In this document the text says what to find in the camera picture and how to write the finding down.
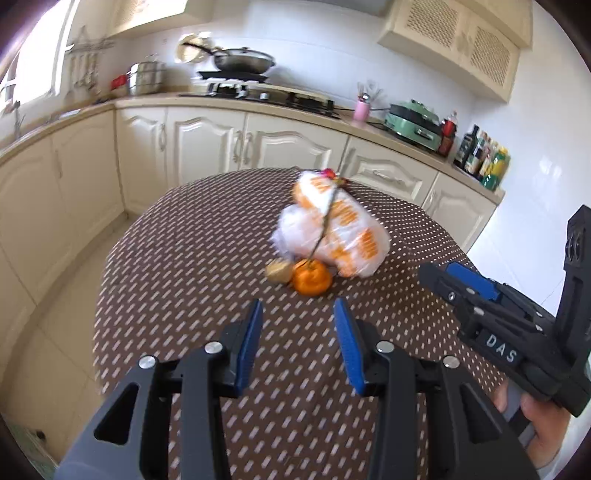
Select brown bread piece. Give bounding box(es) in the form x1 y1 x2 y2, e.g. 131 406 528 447
264 259 294 284

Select colourful candy wrapper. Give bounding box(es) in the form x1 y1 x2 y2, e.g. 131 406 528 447
321 168 349 188

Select kitchen window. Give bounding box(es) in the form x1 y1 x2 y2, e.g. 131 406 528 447
1 0 79 108

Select person right hand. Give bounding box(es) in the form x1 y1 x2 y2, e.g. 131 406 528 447
520 393 571 469

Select green yellow oil bottle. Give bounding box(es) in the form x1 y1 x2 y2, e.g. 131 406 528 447
482 147 510 191

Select brown polka dot tablecloth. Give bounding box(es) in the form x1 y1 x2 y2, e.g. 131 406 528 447
93 168 502 479

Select dark sauce bottle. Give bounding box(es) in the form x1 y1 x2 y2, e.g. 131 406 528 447
454 124 480 169

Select thin wooden stick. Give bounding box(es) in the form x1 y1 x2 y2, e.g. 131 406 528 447
304 181 341 267

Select white orange plastic bag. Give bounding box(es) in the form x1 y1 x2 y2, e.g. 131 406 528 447
270 171 391 278

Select orange mandarin peel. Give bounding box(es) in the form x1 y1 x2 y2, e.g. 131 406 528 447
291 259 332 297

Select green electric grill pot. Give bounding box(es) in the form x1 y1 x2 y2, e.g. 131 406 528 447
384 100 442 153

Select pink utensil holder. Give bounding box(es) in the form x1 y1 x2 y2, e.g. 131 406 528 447
353 97 370 123

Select cream upper cabinets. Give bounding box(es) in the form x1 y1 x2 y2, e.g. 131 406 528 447
108 1 533 102

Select cream cabinets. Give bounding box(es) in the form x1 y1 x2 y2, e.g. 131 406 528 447
108 1 533 102
1 97 504 363

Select cream lower cabinets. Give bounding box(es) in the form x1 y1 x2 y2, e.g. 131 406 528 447
1 97 504 363

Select black gas stove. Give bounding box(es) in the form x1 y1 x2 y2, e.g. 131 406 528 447
181 71 339 119

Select black wok with lid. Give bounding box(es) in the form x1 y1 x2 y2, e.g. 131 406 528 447
207 47 276 75

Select steel sink faucet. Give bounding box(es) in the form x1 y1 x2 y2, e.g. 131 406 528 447
13 101 24 141

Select steel steamer pot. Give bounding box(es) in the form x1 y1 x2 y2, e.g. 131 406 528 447
126 54 166 96

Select red bowl on counter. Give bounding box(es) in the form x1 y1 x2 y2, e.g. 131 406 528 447
110 75 127 90

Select hanging utensil rack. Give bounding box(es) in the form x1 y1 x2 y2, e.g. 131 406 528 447
65 25 115 94

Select round wall strainer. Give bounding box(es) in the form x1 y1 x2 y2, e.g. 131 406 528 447
174 31 214 64

